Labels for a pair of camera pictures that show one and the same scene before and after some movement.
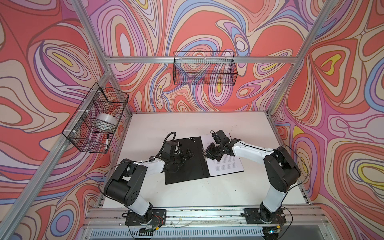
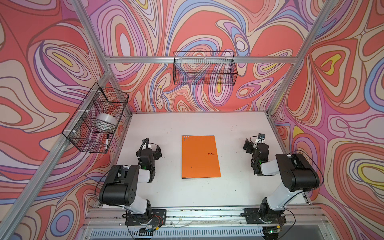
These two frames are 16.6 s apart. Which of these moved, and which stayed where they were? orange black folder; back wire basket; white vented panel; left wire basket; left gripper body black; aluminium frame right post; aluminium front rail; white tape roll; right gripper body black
Moved: right gripper body black; orange black folder; left gripper body black
Stayed: left wire basket; white tape roll; back wire basket; white vented panel; aluminium front rail; aluminium frame right post
